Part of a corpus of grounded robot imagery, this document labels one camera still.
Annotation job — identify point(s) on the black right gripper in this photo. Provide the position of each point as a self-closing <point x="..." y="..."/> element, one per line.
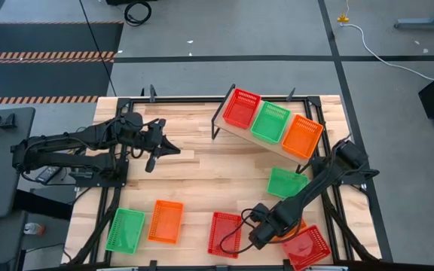
<point x="264" y="226"/>

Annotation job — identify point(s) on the black hazard-striped floor mat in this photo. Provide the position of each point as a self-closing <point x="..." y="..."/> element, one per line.
<point x="51" y="79"/>

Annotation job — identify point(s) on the black aluminium table frame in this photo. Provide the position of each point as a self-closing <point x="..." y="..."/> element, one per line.
<point x="187" y="100"/>

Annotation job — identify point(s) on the grey metal floor frame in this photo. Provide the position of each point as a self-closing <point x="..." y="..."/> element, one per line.
<point x="424" y="24"/>

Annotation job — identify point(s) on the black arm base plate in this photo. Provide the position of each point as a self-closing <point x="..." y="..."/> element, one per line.
<point x="100" y="182"/>
<point x="356" y="178"/>

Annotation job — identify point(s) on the wooden shelf with black legs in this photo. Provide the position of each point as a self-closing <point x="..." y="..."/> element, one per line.
<point x="248" y="135"/>

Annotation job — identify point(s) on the black power adapter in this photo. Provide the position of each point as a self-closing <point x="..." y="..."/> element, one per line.
<point x="47" y="176"/>

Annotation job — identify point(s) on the dark grey desk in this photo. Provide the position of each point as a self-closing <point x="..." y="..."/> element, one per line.
<point x="6" y="244"/>

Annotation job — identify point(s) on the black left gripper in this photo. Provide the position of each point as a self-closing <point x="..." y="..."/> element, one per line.
<point x="153" y="137"/>

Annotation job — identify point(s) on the black clamp lever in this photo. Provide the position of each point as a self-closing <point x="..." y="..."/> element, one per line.
<point x="151" y="92"/>
<point x="291" y="94"/>

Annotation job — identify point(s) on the orange plastic mesh basket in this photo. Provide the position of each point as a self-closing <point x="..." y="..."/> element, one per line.
<point x="166" y="221"/>
<point x="302" y="225"/>
<point x="302" y="137"/>

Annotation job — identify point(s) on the white bottle with orange cap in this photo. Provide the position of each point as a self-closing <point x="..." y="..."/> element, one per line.
<point x="32" y="228"/>

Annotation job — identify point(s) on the red plastic mesh basket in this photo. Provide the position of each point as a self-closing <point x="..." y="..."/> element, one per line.
<point x="217" y="226"/>
<point x="241" y="109"/>
<point x="307" y="248"/>

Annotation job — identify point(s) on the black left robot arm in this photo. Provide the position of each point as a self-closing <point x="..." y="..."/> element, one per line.
<point x="70" y="142"/>

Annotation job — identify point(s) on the black desk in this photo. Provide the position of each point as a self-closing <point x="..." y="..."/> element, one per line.
<point x="2" y="180"/>

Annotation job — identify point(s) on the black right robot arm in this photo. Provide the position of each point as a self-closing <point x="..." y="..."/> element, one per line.
<point x="315" y="188"/>

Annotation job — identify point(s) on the green plastic mesh basket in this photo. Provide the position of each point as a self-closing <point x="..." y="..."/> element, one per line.
<point x="270" y="122"/>
<point x="283" y="182"/>
<point x="125" y="230"/>

